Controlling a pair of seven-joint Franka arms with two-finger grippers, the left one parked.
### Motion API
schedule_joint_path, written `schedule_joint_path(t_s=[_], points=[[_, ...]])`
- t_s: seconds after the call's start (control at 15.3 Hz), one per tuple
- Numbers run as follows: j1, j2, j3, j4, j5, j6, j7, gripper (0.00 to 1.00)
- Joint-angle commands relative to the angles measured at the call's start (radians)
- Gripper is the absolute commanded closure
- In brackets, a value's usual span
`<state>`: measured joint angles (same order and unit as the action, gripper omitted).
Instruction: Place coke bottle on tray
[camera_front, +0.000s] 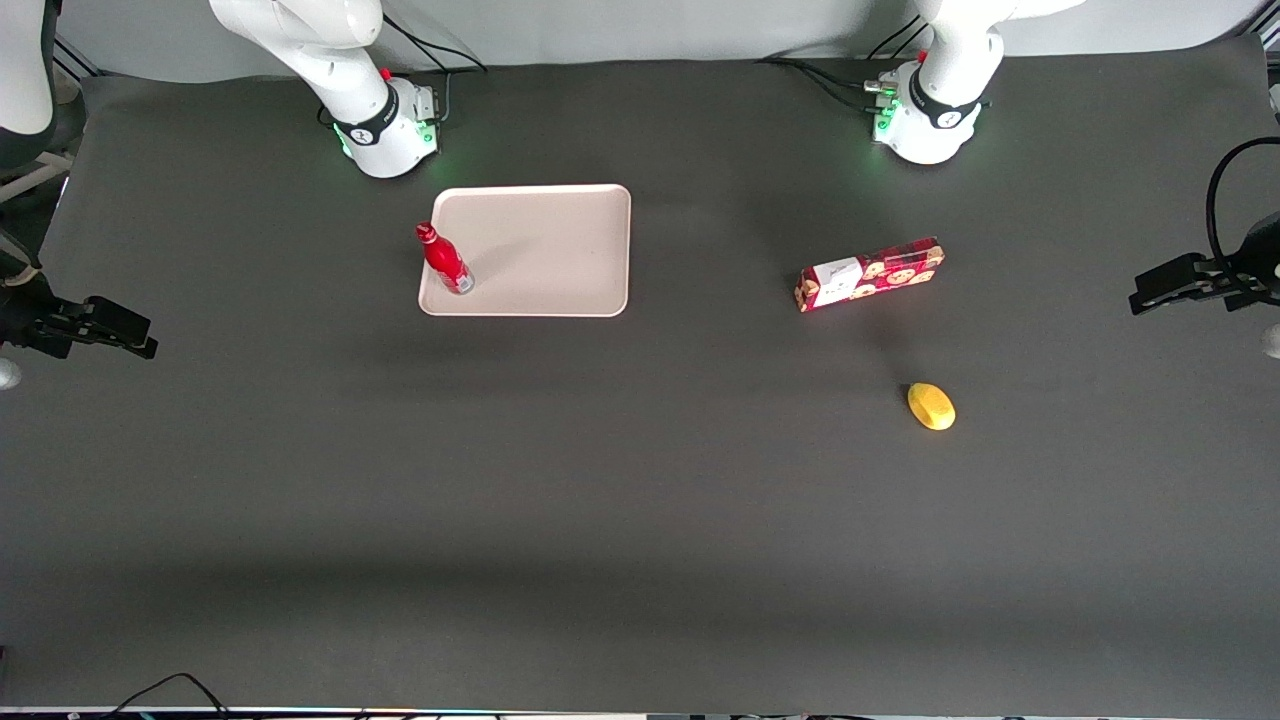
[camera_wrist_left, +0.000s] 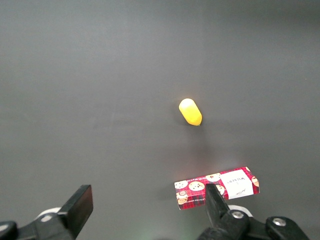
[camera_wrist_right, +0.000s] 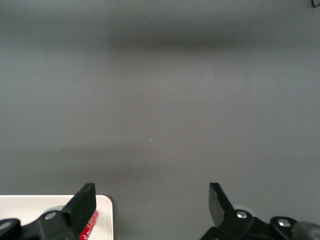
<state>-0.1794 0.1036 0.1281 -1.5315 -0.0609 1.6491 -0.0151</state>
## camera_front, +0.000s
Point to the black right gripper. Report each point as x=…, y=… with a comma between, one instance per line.
x=38, y=322

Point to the beige plastic tray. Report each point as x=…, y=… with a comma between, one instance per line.
x=550, y=250

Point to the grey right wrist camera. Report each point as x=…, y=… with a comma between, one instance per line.
x=8, y=374

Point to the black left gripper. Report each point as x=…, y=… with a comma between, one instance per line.
x=1243, y=280

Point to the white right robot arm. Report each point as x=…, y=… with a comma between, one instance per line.
x=360, y=110

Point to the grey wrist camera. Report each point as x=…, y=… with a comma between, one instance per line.
x=1272, y=341
x=8, y=374

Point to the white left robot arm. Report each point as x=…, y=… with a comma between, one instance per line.
x=935, y=120

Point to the dark grey table mat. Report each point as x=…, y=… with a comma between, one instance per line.
x=640, y=520

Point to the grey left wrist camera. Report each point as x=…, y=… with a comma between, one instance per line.
x=1272, y=341

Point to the red cookie box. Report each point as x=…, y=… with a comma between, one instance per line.
x=870, y=275

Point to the red coke bottle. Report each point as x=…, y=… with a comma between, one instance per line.
x=444, y=260

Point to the yellow lemon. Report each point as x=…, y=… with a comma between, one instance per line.
x=931, y=406

